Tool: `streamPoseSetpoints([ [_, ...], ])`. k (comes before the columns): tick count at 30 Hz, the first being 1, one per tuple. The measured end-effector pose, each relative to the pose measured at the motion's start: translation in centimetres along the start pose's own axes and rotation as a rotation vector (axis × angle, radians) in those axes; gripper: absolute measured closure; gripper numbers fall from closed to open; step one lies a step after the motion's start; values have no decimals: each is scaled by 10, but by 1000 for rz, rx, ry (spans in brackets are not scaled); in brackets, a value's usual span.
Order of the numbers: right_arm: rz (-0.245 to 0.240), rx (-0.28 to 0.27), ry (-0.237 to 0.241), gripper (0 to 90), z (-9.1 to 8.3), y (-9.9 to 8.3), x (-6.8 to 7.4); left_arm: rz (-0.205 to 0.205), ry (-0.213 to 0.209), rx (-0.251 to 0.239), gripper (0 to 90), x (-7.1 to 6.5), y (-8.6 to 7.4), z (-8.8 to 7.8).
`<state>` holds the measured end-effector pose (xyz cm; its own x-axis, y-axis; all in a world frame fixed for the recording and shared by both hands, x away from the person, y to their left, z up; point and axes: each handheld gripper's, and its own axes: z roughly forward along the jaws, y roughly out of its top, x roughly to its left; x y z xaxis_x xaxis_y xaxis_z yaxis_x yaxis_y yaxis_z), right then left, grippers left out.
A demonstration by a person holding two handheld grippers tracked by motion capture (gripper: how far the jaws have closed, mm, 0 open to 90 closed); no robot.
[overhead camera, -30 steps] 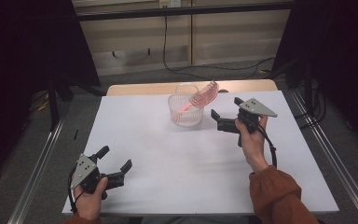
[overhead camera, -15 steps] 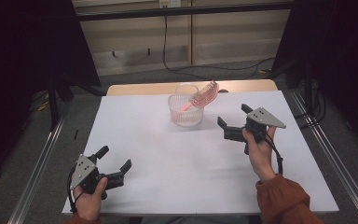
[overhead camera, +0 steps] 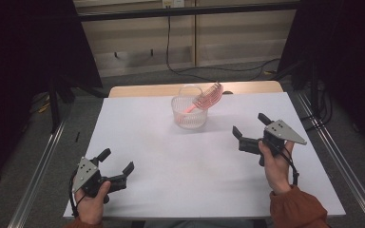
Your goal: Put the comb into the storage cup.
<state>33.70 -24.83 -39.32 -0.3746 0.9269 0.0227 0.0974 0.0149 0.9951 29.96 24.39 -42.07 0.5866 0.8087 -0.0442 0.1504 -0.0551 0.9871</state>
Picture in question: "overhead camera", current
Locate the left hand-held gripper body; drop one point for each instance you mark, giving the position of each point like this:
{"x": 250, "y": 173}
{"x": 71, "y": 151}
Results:
{"x": 87, "y": 172}

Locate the black curtain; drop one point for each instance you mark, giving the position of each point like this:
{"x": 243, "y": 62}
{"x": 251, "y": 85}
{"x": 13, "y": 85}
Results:
{"x": 22, "y": 63}
{"x": 345, "y": 63}

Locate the aluminium floor rail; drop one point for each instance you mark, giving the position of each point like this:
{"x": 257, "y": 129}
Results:
{"x": 34, "y": 180}
{"x": 345, "y": 171}

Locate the black metal crossbar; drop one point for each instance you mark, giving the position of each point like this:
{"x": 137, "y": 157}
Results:
{"x": 202, "y": 10}

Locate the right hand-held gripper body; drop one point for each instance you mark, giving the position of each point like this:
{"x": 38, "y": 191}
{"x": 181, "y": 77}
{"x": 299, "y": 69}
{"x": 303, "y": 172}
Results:
{"x": 282, "y": 132}

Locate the small dark round thing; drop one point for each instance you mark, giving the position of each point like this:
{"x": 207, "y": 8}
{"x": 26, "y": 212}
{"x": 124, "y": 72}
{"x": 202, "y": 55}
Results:
{"x": 228, "y": 92}

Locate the person's left hand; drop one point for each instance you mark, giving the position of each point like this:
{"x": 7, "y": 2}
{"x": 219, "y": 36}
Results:
{"x": 90, "y": 207}

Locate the white wall power outlet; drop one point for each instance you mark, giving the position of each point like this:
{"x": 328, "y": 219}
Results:
{"x": 172, "y": 3}

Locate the person's right hand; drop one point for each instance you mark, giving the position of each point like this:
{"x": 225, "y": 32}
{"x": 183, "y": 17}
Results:
{"x": 277, "y": 171}

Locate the black metal stand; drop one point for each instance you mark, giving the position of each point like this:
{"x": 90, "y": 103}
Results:
{"x": 313, "y": 91}
{"x": 55, "y": 104}

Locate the wooden table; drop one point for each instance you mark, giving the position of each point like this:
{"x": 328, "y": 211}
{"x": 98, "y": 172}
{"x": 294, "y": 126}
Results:
{"x": 145, "y": 90}

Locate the pink hairbrush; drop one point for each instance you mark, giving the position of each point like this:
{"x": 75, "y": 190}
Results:
{"x": 209, "y": 96}

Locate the small black floor strip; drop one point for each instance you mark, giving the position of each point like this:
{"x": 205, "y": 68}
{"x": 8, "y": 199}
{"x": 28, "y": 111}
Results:
{"x": 77, "y": 136}

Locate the white slotted plastic basket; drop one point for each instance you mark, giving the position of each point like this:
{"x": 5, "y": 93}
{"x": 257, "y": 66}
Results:
{"x": 188, "y": 118}

